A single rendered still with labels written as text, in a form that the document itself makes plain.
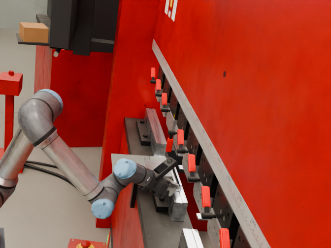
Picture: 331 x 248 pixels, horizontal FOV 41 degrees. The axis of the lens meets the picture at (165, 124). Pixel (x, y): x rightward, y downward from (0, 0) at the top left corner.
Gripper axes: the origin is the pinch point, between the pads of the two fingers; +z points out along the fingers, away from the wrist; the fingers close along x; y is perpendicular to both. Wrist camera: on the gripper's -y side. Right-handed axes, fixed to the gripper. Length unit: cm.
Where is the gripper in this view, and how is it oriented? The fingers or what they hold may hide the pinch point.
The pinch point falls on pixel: (178, 185)
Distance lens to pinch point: 189.7
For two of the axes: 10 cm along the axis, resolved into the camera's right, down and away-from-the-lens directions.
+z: 5.9, 3.4, 7.3
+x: 6.2, 3.9, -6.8
